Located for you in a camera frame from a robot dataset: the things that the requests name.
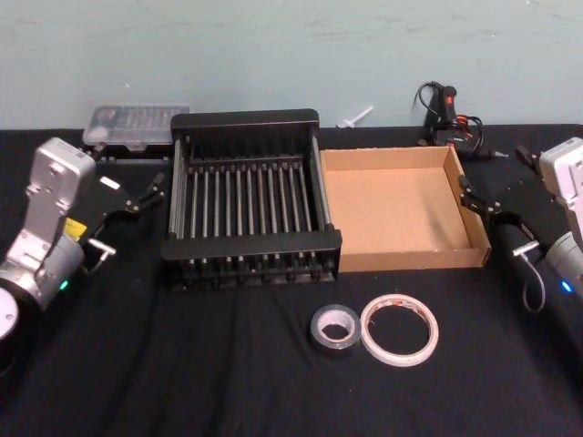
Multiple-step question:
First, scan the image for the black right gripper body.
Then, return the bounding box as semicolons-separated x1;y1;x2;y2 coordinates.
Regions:
493;174;567;250

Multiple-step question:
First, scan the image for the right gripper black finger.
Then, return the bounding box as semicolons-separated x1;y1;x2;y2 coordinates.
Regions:
457;174;501;225

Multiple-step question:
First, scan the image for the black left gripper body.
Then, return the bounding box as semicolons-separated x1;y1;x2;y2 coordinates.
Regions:
63;164;141;249

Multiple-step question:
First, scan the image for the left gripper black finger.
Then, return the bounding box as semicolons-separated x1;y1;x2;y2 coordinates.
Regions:
127;171;167;217

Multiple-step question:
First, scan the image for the roll of white tape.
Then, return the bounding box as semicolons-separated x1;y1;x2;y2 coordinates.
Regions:
359;293;440;368

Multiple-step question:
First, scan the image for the clear plastic case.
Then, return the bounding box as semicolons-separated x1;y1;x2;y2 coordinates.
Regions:
82;104;193;165

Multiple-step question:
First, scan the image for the shallow brown cardboard tray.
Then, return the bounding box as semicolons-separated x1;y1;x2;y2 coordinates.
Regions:
319;145;493;274

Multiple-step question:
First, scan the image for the black rack with steel bars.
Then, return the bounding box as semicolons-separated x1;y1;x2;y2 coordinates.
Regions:
159;107;343;293

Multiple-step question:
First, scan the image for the small white three-armed plastic piece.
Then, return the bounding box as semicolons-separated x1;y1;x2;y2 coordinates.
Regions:
335;105;375;129

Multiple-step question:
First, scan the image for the black table cloth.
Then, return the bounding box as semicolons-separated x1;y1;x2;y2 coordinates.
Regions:
0;121;583;437

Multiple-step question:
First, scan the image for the right wrist thin dark cable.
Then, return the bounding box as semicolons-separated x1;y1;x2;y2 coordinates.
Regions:
511;242;548;313

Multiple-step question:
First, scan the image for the black corded tool red switch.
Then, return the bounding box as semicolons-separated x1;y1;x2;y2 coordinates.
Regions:
412;81;509;161

